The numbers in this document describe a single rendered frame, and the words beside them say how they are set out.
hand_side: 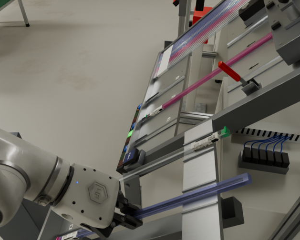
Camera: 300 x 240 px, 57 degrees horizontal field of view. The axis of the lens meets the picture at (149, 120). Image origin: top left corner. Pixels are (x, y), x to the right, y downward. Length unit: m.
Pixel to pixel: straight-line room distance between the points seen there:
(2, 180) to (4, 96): 2.13
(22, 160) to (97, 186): 0.14
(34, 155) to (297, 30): 0.53
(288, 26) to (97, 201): 0.50
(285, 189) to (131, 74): 1.77
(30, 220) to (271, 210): 0.90
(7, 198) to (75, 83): 2.08
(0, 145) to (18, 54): 2.58
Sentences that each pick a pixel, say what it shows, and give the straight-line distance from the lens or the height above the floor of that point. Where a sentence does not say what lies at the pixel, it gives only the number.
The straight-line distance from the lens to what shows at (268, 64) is 0.71.
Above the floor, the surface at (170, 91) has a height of 0.82.
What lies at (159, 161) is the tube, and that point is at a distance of 0.60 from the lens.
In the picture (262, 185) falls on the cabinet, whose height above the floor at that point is 0.62.
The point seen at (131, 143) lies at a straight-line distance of 0.93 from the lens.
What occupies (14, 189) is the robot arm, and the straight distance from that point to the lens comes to 0.43.
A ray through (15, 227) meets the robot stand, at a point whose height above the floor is 0.32.
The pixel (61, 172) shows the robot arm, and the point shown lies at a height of 1.05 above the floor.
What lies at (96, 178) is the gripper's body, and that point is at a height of 1.00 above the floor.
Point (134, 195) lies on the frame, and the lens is 0.91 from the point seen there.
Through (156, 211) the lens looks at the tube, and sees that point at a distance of 0.53.
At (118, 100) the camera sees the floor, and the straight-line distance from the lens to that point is 2.22.
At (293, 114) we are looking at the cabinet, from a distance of 1.33.
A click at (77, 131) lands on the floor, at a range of 2.02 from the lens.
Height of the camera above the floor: 1.43
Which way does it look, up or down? 45 degrees down
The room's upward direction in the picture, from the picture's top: straight up
